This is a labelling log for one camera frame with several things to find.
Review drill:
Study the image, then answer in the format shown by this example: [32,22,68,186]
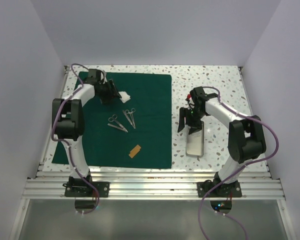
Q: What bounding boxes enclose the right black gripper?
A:
[178,107,206,135]

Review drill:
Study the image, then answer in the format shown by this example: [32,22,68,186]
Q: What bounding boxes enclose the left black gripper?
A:
[97,78,121,104]

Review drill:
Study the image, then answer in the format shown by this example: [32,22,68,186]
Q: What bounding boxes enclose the white gauze pad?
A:
[118,91,131,104]

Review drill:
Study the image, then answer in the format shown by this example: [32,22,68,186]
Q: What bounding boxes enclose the rectangular metal tray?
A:
[185,121,205,158]

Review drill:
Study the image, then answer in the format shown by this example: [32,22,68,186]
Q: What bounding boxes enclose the tan adhesive bandage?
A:
[129,151,138,159]
[130,144,141,153]

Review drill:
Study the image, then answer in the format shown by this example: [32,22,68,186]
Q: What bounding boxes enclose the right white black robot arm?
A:
[177,86,267,197]

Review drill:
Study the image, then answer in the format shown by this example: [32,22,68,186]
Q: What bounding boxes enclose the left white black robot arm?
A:
[51,68,121,197]

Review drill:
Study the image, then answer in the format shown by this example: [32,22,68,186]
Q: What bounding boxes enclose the silver surgical forceps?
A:
[122,108,136,129]

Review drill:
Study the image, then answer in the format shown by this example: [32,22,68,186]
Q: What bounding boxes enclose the silver surgical scissors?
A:
[107,114,128,133]

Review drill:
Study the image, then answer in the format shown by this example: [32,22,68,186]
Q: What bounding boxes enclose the dark green surgical cloth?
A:
[51,71,173,170]

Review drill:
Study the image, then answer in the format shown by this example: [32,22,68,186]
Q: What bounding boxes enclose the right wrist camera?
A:
[186,94,194,106]

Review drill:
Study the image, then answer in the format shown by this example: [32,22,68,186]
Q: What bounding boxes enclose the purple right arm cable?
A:
[197,85,281,240]

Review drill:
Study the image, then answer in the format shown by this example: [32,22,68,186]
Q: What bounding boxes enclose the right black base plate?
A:
[196,180,243,198]

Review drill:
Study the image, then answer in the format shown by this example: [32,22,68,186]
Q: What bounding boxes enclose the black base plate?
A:
[196,180,243,198]
[62,181,110,198]

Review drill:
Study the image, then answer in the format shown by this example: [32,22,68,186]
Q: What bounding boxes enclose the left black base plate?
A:
[62,181,110,198]

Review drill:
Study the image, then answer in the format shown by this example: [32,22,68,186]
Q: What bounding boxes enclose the aluminium rail frame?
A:
[22,65,285,200]

